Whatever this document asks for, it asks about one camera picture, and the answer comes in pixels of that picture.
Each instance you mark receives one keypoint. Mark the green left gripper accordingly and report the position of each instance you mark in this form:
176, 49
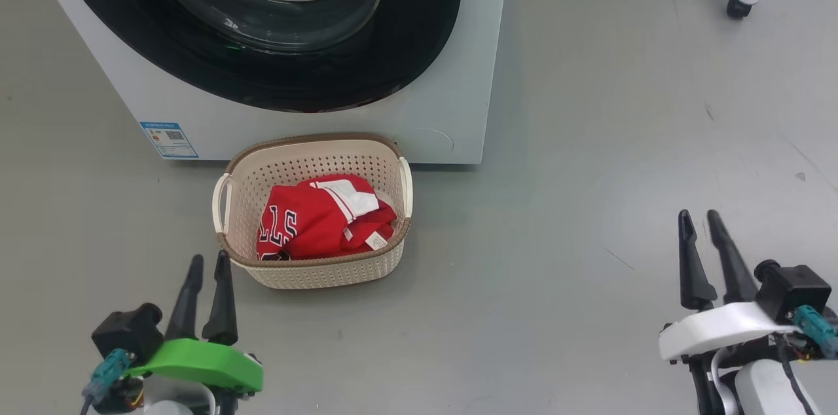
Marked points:
196, 362

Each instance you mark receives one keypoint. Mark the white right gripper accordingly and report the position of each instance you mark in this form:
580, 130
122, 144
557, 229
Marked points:
720, 330

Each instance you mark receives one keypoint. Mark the red basketball shorts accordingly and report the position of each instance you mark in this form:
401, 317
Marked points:
357, 196

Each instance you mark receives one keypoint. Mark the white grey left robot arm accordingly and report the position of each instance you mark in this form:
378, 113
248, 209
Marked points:
177, 402

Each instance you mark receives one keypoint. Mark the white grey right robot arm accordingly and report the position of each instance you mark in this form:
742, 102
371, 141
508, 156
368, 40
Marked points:
766, 389

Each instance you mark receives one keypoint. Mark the cream perforated laundry basket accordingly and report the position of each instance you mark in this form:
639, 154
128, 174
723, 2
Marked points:
314, 156

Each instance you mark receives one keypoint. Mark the white front-load washing machine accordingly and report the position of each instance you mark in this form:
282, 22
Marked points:
458, 74

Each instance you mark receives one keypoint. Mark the blue energy label sticker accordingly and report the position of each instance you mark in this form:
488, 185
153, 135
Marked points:
169, 140

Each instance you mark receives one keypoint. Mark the black caster wheel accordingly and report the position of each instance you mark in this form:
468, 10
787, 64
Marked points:
738, 6

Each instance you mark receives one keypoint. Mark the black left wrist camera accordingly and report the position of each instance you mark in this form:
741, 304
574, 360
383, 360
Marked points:
127, 333

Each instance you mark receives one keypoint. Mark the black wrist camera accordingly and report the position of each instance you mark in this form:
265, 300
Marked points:
127, 333
795, 287

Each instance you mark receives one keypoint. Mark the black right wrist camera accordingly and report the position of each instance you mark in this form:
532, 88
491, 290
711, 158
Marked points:
795, 287

